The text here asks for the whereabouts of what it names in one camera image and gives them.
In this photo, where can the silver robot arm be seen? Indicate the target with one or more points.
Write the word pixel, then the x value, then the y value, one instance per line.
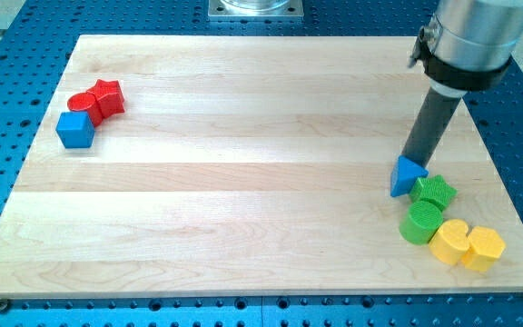
pixel 467 44

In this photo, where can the wooden board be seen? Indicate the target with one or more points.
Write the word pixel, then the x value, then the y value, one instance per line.
pixel 243 165

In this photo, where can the blue triangle block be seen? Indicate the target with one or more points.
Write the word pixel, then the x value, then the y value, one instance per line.
pixel 404 174

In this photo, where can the red star block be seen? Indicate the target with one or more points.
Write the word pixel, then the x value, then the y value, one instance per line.
pixel 109 96

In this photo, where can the green cylinder block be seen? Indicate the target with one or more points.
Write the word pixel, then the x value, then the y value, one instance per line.
pixel 421 222

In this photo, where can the green star block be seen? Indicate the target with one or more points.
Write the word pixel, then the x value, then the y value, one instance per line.
pixel 434 190

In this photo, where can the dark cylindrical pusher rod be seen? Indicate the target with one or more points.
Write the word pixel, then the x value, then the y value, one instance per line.
pixel 432 121

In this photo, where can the blue cube block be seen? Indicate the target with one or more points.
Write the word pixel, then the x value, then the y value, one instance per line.
pixel 75 130

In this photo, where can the red cylinder block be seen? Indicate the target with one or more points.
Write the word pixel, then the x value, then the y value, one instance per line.
pixel 86 102

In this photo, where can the yellow heart block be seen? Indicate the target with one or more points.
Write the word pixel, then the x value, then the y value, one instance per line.
pixel 450 242

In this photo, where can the yellow hexagon block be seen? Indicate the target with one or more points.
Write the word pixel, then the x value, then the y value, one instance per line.
pixel 485 248

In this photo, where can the blue perforated table plate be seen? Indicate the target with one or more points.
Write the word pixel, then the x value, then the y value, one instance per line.
pixel 36 41

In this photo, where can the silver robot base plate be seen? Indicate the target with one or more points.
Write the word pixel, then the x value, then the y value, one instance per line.
pixel 254 9

